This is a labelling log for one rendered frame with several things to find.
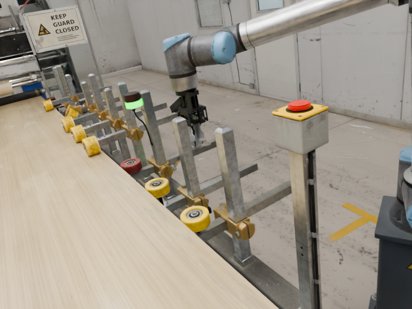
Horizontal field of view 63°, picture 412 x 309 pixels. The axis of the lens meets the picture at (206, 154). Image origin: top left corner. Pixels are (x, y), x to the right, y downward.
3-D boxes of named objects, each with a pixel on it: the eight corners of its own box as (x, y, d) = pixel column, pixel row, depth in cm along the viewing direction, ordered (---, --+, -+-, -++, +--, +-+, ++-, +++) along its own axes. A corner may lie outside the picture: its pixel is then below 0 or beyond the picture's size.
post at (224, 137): (246, 266, 106) (224, 123, 86) (254, 272, 103) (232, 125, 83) (238, 271, 104) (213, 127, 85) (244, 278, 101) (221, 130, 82)
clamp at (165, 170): (160, 165, 145) (157, 154, 143) (174, 175, 134) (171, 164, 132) (148, 170, 143) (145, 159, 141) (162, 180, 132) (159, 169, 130)
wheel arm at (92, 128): (165, 106, 191) (164, 100, 189) (167, 107, 188) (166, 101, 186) (77, 135, 169) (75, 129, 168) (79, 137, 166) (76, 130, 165)
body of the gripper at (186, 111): (190, 129, 110) (183, 94, 105) (178, 124, 117) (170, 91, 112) (209, 122, 114) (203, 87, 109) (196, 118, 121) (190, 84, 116)
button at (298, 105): (298, 106, 62) (298, 98, 62) (316, 110, 59) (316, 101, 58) (283, 113, 60) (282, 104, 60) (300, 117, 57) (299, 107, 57)
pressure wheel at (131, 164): (142, 179, 141) (135, 154, 137) (149, 186, 135) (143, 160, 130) (124, 186, 138) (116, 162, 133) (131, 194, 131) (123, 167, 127)
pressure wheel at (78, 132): (80, 121, 167) (86, 132, 164) (82, 132, 173) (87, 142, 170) (67, 125, 165) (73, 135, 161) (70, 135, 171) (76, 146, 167)
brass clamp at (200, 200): (192, 194, 127) (189, 182, 125) (211, 208, 116) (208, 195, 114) (178, 200, 124) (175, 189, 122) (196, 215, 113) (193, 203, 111)
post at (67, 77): (88, 133, 267) (68, 73, 248) (89, 134, 264) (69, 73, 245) (84, 135, 265) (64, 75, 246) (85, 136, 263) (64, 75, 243)
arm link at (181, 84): (164, 77, 111) (189, 70, 115) (167, 92, 113) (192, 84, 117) (177, 80, 104) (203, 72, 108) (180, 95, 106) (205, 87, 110)
